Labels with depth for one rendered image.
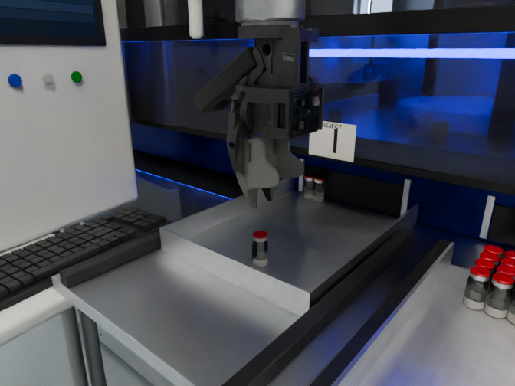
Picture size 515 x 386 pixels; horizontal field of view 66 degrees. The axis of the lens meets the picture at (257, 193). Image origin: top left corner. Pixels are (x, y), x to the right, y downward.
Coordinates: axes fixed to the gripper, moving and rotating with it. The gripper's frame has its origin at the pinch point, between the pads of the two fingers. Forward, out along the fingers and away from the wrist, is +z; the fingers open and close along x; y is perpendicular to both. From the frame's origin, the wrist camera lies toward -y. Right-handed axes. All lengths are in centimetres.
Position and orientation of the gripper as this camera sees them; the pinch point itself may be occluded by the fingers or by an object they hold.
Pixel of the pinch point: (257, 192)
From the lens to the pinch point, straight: 51.5
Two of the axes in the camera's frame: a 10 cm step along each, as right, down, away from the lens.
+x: 6.4, -2.7, 7.2
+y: 7.7, 2.2, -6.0
